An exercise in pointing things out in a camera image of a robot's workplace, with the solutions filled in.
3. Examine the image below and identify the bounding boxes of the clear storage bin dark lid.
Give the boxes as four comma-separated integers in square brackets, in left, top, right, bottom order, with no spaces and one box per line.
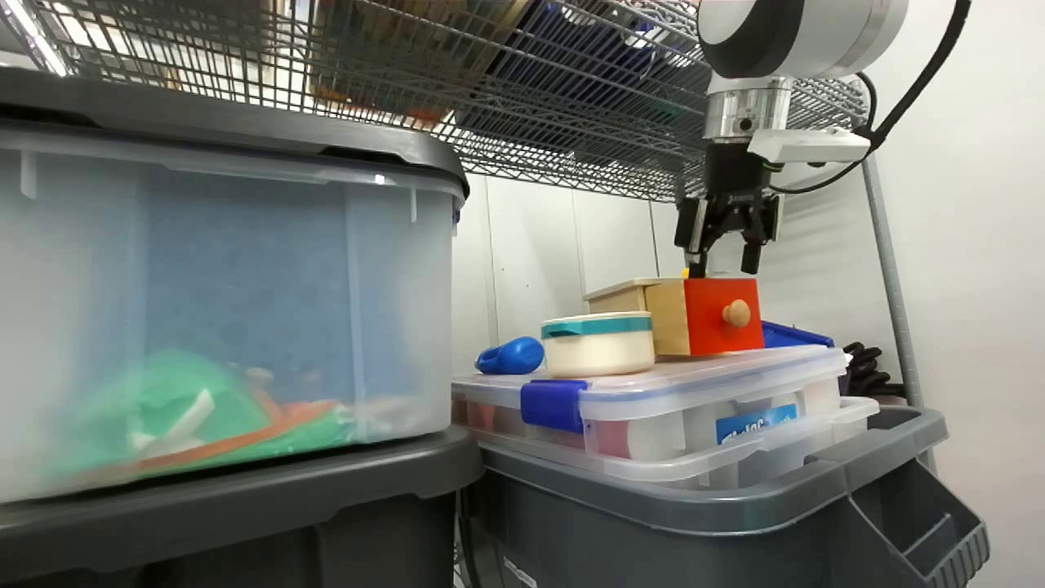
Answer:
[0,65,474,508]

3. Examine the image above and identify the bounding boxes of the large clear lidded plastic container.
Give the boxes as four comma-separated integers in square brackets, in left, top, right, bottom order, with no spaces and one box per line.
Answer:
[446,345,852,465]

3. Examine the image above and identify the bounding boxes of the grey plastic tote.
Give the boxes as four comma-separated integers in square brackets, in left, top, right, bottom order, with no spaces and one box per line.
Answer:
[464,401,994,588]

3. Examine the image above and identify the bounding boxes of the orange flat item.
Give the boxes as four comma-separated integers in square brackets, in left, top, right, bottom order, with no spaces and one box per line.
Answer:
[138,395,347,474]

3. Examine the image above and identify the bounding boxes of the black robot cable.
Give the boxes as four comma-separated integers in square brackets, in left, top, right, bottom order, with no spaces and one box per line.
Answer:
[775,0,975,199]

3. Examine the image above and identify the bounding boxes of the red-front wooden drawer with knob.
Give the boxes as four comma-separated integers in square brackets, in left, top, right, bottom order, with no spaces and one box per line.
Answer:
[680,274,767,359]

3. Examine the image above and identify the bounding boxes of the blue ball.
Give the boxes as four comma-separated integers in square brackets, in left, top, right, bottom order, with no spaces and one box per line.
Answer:
[474,333,548,379]

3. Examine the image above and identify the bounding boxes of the black cables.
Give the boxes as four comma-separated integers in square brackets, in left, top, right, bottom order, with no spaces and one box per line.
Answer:
[835,337,910,407]

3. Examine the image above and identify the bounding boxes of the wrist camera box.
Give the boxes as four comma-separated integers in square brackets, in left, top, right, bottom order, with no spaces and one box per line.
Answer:
[747,123,876,171]

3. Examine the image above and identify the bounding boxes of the brown flat box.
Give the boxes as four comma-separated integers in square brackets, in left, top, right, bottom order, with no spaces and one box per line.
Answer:
[306,0,540,118]

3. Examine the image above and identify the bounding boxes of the dark grey tote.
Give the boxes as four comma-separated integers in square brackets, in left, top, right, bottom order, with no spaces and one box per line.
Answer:
[0,429,487,588]

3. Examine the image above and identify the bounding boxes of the light wooden drawer box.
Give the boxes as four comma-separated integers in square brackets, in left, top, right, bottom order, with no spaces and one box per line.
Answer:
[580,274,695,364]

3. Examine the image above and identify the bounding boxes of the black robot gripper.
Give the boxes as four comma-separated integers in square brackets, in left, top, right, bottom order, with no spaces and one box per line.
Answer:
[672,141,783,281]

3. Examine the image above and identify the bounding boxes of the clear plastic container blue label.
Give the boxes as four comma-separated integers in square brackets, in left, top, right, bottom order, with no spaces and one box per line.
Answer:
[474,392,883,496]

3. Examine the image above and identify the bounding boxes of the metal wire shelving rack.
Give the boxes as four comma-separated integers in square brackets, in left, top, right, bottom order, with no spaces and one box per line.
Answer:
[0,0,929,411]

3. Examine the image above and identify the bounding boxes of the green plastic bag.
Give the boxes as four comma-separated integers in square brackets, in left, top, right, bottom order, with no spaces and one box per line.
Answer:
[42,346,351,480]

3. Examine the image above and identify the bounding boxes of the dark blue box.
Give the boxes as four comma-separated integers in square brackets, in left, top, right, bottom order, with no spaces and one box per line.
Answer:
[487,4,705,166]

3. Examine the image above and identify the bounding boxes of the cream bowl with teal rim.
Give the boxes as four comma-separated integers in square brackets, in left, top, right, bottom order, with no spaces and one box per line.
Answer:
[537,310,659,379]

